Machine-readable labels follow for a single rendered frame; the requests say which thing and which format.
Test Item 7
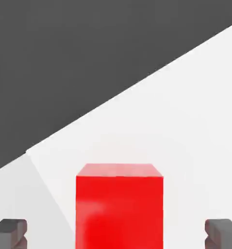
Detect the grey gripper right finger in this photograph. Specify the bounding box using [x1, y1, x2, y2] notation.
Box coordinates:
[204, 218, 232, 249]

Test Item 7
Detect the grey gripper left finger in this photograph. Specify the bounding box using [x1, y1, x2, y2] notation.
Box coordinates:
[0, 218, 28, 249]

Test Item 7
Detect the small red cube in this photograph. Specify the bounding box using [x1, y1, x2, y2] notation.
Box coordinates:
[75, 163, 164, 249]

